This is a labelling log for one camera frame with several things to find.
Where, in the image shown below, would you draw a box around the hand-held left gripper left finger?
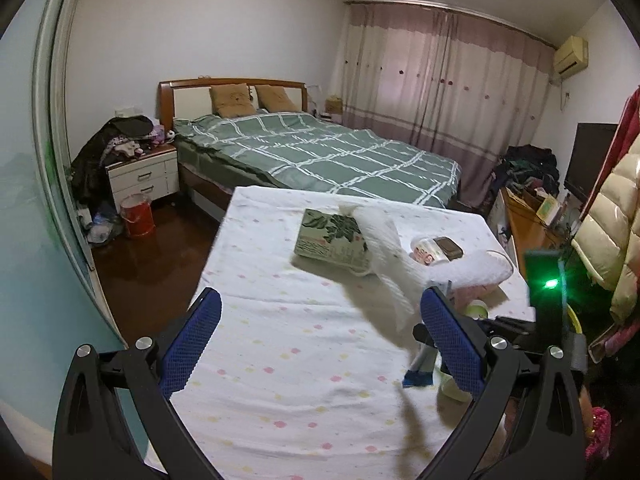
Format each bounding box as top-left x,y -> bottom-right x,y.
52,287 -> 223,480

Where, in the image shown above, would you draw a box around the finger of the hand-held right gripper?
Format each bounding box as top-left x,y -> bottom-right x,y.
492,316 -> 538,351

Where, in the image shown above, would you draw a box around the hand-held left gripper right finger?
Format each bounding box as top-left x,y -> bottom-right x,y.
412,287 -> 586,480

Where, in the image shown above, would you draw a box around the white fluffy towel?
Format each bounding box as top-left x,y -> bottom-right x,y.
340,202 -> 428,332

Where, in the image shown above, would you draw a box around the pale green drink carton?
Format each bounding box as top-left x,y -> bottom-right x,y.
291,208 -> 375,275

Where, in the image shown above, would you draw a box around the blue and white wrapper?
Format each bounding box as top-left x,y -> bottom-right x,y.
402,340 -> 442,389

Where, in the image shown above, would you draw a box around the white plastic bag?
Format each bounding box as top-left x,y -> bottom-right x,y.
425,249 -> 516,295

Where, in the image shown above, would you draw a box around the white dotted tablecloth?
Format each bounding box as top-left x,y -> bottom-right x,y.
145,186 -> 538,480

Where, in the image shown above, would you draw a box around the white cup with red print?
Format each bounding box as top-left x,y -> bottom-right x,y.
410,237 -> 448,266

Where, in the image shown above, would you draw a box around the dark brown pouch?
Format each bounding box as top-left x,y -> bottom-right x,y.
434,236 -> 464,261

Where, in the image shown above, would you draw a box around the cream puffer jacket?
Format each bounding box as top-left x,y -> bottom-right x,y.
570,137 -> 640,323

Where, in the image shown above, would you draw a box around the pink cloth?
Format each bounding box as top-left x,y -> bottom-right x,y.
585,406 -> 612,462

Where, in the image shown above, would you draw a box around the red bucket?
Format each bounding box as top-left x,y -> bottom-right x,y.
119,192 -> 156,239

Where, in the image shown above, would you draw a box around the dark clothes heap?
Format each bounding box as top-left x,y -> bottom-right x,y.
492,144 -> 560,197

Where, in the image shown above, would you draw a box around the plastic bags on floor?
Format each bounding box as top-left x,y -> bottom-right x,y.
77,204 -> 124,246

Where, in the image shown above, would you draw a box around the black television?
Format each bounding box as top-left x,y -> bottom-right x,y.
564,122 -> 620,203

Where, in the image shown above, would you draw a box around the white nightstand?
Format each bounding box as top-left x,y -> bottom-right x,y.
106,142 -> 180,213

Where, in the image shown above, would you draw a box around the frosted glass sliding door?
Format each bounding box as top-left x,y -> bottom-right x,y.
0,0 -> 127,461

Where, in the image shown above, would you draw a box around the pile of dark clothes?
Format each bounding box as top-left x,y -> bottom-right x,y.
70,115 -> 176,211

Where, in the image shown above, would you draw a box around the bed with green plaid cover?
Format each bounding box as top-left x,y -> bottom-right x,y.
172,112 -> 462,207

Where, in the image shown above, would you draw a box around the brown pillow with face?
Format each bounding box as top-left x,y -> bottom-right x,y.
209,84 -> 258,118

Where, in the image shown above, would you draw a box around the pink beige curtain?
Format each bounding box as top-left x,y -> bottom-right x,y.
330,2 -> 557,211

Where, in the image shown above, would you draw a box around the plain brown pillow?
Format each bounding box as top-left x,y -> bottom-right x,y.
255,85 -> 300,113

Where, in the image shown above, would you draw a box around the green picture frame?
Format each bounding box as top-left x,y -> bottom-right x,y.
537,195 -> 559,224

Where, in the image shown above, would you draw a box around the wall air conditioner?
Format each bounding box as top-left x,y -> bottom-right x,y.
552,35 -> 590,81

